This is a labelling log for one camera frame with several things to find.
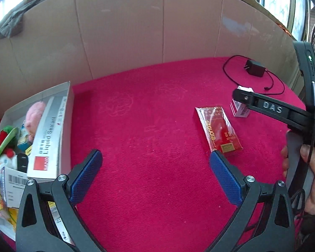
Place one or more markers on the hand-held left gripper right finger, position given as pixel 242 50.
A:
pixel 225 178

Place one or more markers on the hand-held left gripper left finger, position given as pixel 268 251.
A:
pixel 88 176

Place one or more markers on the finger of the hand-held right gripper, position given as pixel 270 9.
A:
pixel 273 109

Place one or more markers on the small white red box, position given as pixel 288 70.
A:
pixel 240 110

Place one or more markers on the long white box red square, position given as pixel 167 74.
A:
pixel 47 147

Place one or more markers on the white cardboard tray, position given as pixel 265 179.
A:
pixel 67 126

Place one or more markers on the white blue barcode box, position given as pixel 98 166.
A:
pixel 14 189

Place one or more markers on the pink plush toy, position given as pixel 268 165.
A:
pixel 34 118

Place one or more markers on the green red plush toy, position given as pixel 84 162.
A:
pixel 6 139

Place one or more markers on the small orange object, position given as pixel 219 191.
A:
pixel 284 29

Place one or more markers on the black power adapter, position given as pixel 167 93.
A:
pixel 254 68

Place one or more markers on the small green white box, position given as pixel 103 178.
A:
pixel 23 140

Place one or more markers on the white plush chicken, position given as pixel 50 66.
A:
pixel 2 162

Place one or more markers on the grey cloth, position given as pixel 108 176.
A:
pixel 13 23

